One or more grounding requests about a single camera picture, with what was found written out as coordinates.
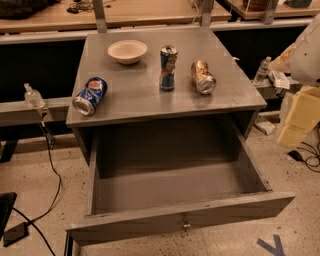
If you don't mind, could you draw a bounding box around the clear plastic bottle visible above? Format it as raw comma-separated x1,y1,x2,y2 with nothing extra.
24,83,46,109
253,56,271,85

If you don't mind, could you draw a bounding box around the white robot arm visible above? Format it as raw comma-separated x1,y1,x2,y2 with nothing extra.
275,15,320,152

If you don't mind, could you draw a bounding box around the clear plastic bottle left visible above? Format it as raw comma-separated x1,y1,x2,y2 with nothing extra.
24,83,46,109

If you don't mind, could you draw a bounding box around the black cable on floor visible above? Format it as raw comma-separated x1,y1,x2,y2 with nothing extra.
12,111,64,256

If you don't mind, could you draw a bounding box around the open grey top drawer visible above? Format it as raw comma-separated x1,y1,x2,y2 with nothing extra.
66,114,294,246

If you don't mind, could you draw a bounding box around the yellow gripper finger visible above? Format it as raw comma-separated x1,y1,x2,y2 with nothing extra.
285,87,320,133
277,126,307,148

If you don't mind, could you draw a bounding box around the black power adapter left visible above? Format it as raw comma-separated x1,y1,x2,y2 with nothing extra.
3,222,28,247

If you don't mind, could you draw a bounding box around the black power adapter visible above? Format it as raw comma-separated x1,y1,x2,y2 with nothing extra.
3,222,28,247
288,150,303,162

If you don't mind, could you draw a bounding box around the clear plastic bottle right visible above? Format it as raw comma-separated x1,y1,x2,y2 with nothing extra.
253,56,271,85

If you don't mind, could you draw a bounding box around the white bowl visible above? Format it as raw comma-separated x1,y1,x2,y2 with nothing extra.
108,40,147,65

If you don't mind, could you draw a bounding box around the upright blue energy drink can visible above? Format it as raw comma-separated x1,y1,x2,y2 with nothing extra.
159,45,178,91

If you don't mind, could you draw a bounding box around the white paper packet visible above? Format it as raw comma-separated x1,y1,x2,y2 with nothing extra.
268,70,290,89

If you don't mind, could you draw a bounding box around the gold can lying down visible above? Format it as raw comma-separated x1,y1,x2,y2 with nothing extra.
191,60,216,95

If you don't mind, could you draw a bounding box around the grey cabinet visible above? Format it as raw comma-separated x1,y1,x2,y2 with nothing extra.
65,25,268,167

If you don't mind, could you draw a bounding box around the black power adapter right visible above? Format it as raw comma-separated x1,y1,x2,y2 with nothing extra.
288,150,303,162

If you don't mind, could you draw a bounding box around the metal drawer knob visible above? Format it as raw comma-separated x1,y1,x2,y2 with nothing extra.
182,217,192,231

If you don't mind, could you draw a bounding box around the blue pepsi can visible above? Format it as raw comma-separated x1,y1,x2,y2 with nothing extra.
72,77,108,116

